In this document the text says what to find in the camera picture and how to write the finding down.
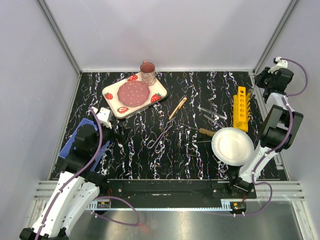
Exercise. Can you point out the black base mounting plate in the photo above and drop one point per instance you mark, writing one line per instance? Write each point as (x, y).
(218, 189)

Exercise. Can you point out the white paper plate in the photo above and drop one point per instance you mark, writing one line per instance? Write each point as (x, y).
(232, 146)

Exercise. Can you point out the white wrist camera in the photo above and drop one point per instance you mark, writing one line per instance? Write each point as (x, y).
(279, 63)
(104, 116)

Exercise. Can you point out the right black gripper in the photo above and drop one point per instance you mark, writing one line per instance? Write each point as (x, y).
(259, 78)

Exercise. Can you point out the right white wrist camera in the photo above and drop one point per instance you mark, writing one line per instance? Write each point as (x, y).
(279, 63)

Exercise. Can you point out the pink floral mug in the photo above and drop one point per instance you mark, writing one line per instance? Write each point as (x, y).
(147, 72)

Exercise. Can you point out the blue plastic bin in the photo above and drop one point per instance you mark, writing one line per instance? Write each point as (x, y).
(84, 142)

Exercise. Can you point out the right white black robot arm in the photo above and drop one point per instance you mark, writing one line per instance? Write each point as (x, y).
(277, 133)

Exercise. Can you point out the glass test tube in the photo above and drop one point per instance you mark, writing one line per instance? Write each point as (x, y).
(213, 121)
(249, 93)

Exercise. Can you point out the wooden clothespin clamp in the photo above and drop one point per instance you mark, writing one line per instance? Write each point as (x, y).
(179, 106)

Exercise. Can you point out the yellow test tube rack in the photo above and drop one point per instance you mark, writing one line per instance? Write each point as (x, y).
(241, 110)

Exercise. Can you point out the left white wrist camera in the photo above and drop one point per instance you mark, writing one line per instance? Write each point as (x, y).
(104, 116)

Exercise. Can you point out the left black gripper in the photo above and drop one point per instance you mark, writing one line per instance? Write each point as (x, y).
(123, 132)

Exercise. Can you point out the pink dotted plate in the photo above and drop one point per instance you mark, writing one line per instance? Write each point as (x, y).
(133, 93)

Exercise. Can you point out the strawberry pattern tray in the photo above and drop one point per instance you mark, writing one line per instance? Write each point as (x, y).
(157, 93)

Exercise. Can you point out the thin metal needle probe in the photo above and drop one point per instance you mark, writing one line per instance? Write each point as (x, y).
(196, 142)

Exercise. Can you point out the right controller box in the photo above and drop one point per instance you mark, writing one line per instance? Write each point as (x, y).
(239, 206)

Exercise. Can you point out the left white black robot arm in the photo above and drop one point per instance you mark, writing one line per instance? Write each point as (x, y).
(78, 183)

